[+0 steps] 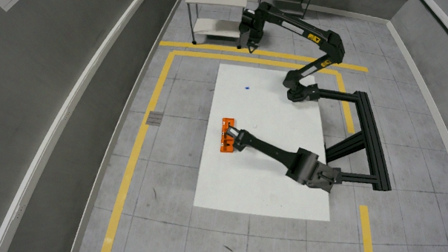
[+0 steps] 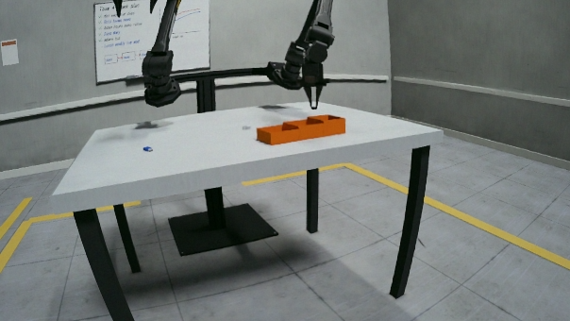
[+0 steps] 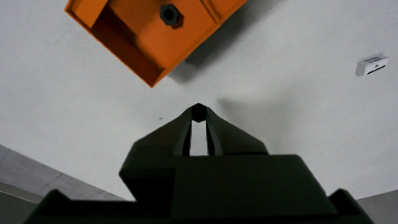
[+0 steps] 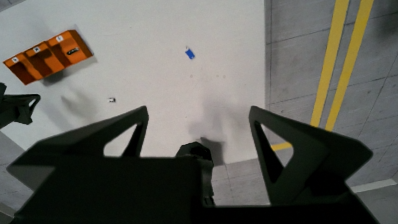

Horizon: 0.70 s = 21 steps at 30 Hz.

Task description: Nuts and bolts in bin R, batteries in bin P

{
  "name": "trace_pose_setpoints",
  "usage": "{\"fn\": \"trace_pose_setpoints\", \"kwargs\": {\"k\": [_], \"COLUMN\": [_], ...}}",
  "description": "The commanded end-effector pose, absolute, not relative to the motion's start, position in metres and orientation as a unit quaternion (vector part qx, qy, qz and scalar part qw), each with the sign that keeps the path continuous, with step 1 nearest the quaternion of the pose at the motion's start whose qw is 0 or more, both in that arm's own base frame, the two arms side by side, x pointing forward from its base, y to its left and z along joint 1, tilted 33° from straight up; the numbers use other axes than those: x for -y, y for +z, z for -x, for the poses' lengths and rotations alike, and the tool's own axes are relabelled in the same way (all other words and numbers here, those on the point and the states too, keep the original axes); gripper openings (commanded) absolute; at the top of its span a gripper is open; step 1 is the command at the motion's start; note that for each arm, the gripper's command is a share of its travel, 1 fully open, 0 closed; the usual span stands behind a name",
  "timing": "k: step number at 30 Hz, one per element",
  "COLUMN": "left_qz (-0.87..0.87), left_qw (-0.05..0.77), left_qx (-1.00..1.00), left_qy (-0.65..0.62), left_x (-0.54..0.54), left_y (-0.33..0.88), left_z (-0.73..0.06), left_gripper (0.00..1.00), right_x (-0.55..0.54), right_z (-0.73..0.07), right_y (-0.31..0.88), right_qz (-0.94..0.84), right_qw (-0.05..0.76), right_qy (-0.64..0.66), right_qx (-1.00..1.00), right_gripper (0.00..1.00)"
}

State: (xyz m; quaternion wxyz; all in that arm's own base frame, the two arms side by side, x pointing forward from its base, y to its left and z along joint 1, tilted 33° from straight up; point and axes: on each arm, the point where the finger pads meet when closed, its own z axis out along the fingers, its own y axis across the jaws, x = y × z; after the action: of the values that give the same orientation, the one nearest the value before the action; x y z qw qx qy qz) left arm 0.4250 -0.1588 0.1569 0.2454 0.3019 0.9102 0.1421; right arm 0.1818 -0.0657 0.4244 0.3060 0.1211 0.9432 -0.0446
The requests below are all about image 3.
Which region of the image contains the black hex nut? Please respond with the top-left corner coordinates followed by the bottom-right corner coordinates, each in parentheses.
top-left (159, 3), bottom-right (179, 26)
top-left (191, 103), bottom-right (207, 123)

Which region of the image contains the orange rack of bins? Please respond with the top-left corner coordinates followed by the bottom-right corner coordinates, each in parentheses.
top-left (64, 0), bottom-right (247, 88)

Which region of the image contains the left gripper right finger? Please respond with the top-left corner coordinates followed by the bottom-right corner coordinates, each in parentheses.
top-left (206, 107), bottom-right (269, 155)

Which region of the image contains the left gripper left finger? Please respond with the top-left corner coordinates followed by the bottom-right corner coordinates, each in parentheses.
top-left (126, 107), bottom-right (192, 157)

